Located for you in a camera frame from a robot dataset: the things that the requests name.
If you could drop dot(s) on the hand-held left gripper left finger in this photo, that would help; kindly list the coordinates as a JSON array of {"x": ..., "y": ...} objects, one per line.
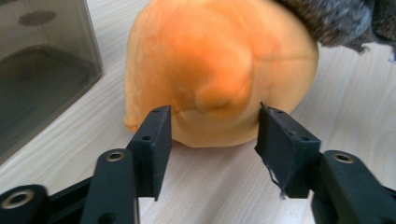
[{"x": 115, "y": 186}]

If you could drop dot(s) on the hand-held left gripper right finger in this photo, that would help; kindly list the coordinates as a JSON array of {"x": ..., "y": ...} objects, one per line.
[{"x": 342, "y": 186}]

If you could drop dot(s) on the translucent grey storage box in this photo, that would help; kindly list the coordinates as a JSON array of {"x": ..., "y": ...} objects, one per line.
[{"x": 40, "y": 77}]

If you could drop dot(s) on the orange plush toy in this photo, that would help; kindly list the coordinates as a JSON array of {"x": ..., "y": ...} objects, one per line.
[{"x": 211, "y": 62}]

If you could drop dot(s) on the grey fluffy towel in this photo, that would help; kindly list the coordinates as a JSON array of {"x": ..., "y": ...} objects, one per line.
[{"x": 339, "y": 21}]

